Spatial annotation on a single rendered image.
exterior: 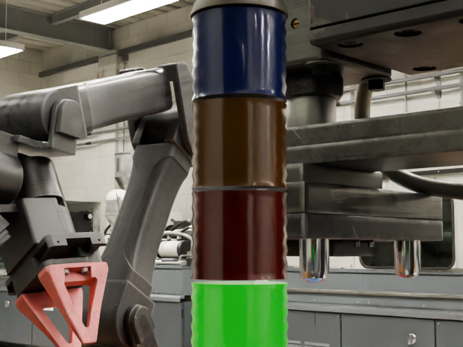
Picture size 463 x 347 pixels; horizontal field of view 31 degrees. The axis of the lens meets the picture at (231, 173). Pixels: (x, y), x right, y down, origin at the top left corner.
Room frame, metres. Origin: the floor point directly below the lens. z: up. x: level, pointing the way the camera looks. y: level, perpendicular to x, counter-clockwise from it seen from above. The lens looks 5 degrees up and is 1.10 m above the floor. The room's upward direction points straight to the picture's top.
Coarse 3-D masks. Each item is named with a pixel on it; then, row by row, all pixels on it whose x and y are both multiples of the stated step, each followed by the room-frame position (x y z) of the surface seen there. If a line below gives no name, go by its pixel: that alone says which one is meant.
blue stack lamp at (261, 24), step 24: (216, 24) 0.31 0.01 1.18; (240, 24) 0.31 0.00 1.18; (264, 24) 0.32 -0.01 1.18; (192, 48) 0.33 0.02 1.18; (216, 48) 0.31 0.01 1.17; (240, 48) 0.31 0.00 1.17; (264, 48) 0.32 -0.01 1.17; (192, 72) 0.33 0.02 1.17; (216, 72) 0.32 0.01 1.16; (240, 72) 0.31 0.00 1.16; (264, 72) 0.32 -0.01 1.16; (216, 96) 0.32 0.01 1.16; (240, 96) 0.32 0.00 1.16; (264, 96) 0.32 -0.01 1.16
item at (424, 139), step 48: (288, 96) 0.60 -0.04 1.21; (336, 96) 0.60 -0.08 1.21; (288, 144) 0.58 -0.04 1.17; (336, 144) 0.55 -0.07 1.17; (384, 144) 0.53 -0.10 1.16; (432, 144) 0.51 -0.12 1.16; (192, 192) 0.59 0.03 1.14; (288, 192) 0.54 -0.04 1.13; (336, 192) 0.55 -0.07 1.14; (384, 192) 0.60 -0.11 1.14; (288, 240) 0.62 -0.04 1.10; (336, 240) 0.59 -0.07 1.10; (384, 240) 0.65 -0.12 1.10; (432, 240) 0.65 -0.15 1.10
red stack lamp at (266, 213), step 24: (216, 192) 0.31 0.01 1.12; (240, 192) 0.31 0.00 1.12; (264, 192) 0.32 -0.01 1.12; (192, 216) 0.33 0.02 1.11; (216, 216) 0.31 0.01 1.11; (240, 216) 0.31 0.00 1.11; (264, 216) 0.32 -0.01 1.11; (192, 240) 0.33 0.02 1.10; (216, 240) 0.32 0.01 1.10; (240, 240) 0.31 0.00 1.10; (264, 240) 0.32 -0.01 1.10; (192, 264) 0.33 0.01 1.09; (216, 264) 0.31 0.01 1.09; (240, 264) 0.31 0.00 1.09; (264, 264) 0.31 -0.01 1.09
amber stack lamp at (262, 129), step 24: (192, 120) 0.33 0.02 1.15; (216, 120) 0.32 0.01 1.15; (240, 120) 0.31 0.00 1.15; (264, 120) 0.32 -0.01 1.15; (192, 144) 0.33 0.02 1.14; (216, 144) 0.31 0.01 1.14; (240, 144) 0.31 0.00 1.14; (264, 144) 0.32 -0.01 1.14; (216, 168) 0.31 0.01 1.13; (240, 168) 0.31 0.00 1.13; (264, 168) 0.32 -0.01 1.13
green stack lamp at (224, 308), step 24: (192, 288) 0.33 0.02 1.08; (216, 288) 0.31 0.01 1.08; (240, 288) 0.31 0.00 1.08; (264, 288) 0.32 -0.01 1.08; (192, 312) 0.33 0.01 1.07; (216, 312) 0.31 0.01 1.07; (240, 312) 0.31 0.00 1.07; (264, 312) 0.31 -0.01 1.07; (192, 336) 0.33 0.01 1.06; (216, 336) 0.32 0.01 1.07; (240, 336) 0.31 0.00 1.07; (264, 336) 0.32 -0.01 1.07
